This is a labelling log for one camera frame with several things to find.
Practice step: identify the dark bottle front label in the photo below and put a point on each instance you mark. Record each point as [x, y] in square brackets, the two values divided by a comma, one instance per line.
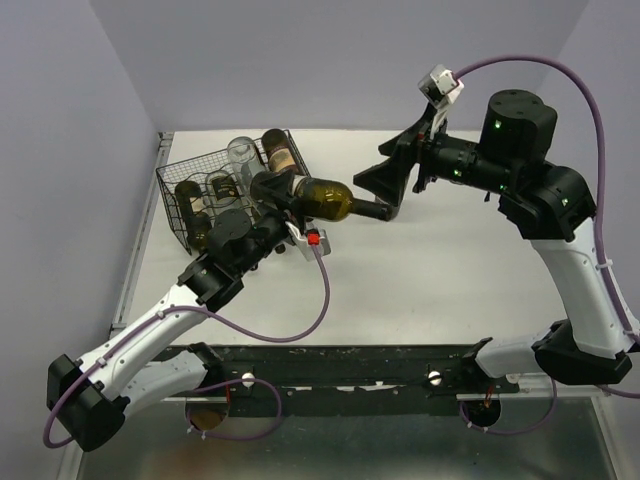
[194, 214]

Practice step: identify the black mounting rail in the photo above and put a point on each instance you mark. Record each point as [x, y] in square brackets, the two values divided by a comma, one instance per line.
[328, 381]

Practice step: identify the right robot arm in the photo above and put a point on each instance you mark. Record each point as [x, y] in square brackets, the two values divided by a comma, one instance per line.
[552, 208]

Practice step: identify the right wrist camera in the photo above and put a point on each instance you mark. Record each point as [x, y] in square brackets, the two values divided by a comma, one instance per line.
[441, 90]

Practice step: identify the green bottle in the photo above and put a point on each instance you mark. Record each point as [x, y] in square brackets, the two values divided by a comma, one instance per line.
[279, 152]
[333, 201]

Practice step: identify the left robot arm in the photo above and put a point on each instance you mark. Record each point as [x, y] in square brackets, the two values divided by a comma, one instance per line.
[88, 395]

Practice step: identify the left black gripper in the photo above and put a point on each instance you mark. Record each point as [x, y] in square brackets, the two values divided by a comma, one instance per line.
[279, 190]

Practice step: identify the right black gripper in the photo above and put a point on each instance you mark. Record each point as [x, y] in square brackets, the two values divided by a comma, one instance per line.
[386, 179]

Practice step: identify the clear glass bottle front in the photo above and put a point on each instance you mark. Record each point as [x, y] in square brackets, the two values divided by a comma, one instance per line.
[222, 190]

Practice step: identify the black wire wine rack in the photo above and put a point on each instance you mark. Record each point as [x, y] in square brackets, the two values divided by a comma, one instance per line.
[195, 169]

